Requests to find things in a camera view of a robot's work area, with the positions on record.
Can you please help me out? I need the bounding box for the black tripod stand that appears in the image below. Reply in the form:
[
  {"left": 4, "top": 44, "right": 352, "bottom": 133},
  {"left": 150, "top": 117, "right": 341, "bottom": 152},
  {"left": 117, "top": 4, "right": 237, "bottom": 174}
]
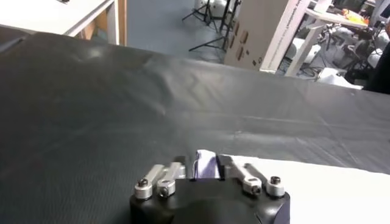
[{"left": 182, "top": 0, "right": 241, "bottom": 52}]

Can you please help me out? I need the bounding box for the lavender t-shirt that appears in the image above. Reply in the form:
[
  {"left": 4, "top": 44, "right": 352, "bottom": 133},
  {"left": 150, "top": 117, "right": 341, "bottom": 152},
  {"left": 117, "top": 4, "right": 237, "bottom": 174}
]
[{"left": 193, "top": 149, "right": 390, "bottom": 224}]

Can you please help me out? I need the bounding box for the person in grey shirt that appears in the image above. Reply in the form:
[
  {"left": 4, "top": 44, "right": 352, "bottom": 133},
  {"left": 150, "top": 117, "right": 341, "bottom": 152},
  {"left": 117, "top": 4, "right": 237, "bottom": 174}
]
[{"left": 362, "top": 21, "right": 390, "bottom": 95}]

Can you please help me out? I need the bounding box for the white floor robot base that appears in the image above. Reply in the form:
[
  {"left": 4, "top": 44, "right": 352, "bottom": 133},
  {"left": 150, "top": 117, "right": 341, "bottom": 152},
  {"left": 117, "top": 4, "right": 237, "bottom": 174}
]
[{"left": 316, "top": 66, "right": 363, "bottom": 91}]

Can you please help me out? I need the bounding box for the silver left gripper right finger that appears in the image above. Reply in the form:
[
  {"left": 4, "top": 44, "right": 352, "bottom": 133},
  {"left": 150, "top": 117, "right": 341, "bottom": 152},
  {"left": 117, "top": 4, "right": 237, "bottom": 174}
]
[{"left": 216, "top": 153, "right": 286, "bottom": 198}]

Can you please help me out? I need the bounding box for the small white standing desk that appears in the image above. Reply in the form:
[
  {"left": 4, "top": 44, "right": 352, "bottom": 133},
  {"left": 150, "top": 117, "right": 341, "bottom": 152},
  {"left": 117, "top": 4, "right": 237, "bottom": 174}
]
[{"left": 285, "top": 7, "right": 369, "bottom": 77}]

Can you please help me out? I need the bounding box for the tall white cardboard box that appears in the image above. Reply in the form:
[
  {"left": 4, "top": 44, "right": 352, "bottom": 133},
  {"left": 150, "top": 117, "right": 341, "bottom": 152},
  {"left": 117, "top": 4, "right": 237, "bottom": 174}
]
[{"left": 224, "top": 0, "right": 305, "bottom": 74}]

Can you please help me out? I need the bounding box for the white table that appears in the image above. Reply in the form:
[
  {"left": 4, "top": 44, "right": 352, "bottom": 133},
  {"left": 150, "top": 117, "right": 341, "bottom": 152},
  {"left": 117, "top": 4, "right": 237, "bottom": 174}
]
[{"left": 0, "top": 0, "right": 119, "bottom": 45}]

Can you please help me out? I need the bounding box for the black plastic table cover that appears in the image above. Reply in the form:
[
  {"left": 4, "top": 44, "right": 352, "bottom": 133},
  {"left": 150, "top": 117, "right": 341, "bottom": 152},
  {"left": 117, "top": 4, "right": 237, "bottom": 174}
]
[{"left": 0, "top": 24, "right": 390, "bottom": 224}]

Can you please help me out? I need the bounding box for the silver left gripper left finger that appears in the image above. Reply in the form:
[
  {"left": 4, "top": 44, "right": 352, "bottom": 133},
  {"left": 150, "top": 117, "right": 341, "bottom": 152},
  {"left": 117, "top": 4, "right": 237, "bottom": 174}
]
[{"left": 133, "top": 156, "right": 187, "bottom": 200}]

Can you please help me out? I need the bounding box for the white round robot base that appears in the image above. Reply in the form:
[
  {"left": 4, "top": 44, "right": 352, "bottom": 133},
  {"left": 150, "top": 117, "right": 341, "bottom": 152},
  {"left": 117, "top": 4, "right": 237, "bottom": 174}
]
[{"left": 194, "top": 0, "right": 228, "bottom": 13}]

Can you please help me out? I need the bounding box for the orange snack packet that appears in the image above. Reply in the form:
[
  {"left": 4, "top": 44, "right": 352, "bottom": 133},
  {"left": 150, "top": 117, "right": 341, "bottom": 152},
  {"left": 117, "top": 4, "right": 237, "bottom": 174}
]
[{"left": 341, "top": 8, "right": 366, "bottom": 26}]

